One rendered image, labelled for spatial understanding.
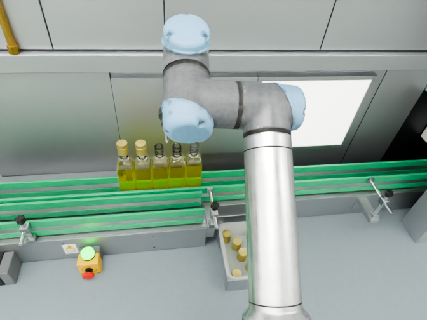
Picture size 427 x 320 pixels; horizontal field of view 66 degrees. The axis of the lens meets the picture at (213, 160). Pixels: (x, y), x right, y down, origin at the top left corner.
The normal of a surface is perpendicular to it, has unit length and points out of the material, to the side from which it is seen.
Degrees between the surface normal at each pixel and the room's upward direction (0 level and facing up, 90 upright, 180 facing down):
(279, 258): 34
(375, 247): 0
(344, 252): 0
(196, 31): 20
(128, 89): 90
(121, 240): 90
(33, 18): 90
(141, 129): 90
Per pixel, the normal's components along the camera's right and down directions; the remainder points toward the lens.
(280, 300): 0.04, -0.19
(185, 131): 0.05, 0.91
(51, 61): 0.14, 0.71
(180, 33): 0.11, -0.42
